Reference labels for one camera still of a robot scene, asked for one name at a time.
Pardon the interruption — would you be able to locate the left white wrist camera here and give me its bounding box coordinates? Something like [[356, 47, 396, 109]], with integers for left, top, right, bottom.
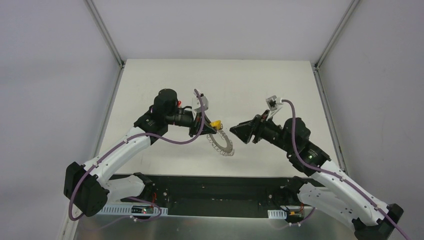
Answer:
[[191, 93, 209, 115]]

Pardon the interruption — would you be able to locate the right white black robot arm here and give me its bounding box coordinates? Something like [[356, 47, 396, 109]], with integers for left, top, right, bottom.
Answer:
[[229, 110, 404, 240]]

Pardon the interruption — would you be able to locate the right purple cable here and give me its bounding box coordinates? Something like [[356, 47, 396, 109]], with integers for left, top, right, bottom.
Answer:
[[280, 99, 412, 240]]

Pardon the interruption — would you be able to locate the left aluminium frame post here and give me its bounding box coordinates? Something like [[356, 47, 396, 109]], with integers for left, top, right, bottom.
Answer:
[[84, 0, 125, 69]]

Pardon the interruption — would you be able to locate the right controller circuit board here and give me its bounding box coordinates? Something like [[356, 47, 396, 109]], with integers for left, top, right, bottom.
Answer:
[[285, 211, 304, 224]]

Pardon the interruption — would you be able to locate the yellow tagged key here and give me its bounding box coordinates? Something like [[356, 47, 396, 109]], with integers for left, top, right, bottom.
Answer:
[[210, 120, 223, 131]]

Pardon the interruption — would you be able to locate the right aluminium frame post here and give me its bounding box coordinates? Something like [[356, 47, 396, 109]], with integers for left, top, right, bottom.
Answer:
[[314, 0, 361, 71]]

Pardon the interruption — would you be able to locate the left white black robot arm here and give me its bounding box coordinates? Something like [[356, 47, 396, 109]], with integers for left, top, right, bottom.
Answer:
[[63, 88, 222, 221]]

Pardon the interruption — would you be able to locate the left controller circuit board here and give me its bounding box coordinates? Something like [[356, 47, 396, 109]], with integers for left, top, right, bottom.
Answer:
[[131, 205, 155, 215]]

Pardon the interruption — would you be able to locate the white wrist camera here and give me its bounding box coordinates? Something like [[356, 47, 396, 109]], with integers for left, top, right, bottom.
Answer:
[[191, 93, 209, 115], [265, 95, 284, 121]]

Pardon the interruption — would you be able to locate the right white slotted cable duct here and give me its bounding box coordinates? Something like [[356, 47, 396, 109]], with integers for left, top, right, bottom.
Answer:
[[267, 209, 287, 220]]

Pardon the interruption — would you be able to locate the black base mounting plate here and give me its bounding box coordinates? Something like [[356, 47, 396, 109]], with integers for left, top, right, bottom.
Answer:
[[114, 174, 337, 220]]

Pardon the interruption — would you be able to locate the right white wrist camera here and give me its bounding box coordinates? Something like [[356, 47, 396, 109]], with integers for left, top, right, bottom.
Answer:
[[265, 95, 284, 121]]

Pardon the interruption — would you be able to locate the controller circuit board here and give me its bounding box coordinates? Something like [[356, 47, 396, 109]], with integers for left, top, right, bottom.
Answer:
[[131, 205, 155, 215], [285, 211, 304, 224]]

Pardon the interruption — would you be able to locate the large metal disc keyring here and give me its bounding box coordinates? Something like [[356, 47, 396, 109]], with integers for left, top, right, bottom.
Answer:
[[206, 130, 235, 157]]

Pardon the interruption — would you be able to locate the aluminium frame post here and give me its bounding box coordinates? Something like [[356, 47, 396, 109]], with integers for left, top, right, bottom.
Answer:
[[84, 0, 125, 69], [314, 0, 361, 71]]

